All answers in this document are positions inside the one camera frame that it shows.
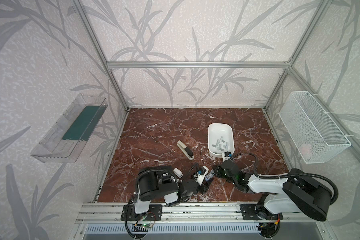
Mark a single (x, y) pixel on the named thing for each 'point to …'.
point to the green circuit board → (147, 225)
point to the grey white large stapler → (185, 149)
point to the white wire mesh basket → (315, 136)
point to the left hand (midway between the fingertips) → (211, 173)
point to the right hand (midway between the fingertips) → (212, 163)
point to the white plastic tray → (215, 130)
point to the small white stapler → (177, 172)
